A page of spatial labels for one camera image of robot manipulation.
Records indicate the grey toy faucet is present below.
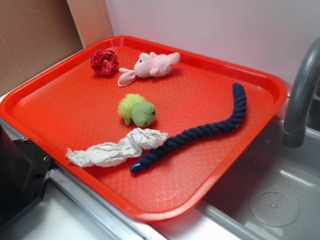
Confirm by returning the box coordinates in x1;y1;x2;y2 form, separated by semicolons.
281;38;320;148

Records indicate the pink plush toy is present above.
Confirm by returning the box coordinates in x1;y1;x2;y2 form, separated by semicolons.
118;52;181;87

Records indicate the crumpled white cloth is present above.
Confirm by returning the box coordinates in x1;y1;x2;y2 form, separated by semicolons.
66;127;168;168

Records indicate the green plush toy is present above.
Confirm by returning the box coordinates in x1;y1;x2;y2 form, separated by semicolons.
118;93;157;128

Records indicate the red plastic tray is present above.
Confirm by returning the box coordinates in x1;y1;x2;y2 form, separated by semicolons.
0;36;287;222

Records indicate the dark blue twisted rope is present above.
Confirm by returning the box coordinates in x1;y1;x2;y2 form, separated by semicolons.
129;82;248;175

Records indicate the grey toy sink basin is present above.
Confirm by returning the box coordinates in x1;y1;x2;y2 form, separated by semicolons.
198;118;320;240

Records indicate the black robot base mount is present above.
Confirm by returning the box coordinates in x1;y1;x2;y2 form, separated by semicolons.
0;127;53;231

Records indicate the crumpled red paper ball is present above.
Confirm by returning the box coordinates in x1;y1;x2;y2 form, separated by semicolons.
90;49;119;76

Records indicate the brown cardboard panel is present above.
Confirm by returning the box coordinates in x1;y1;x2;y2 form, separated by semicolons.
0;0;113;95

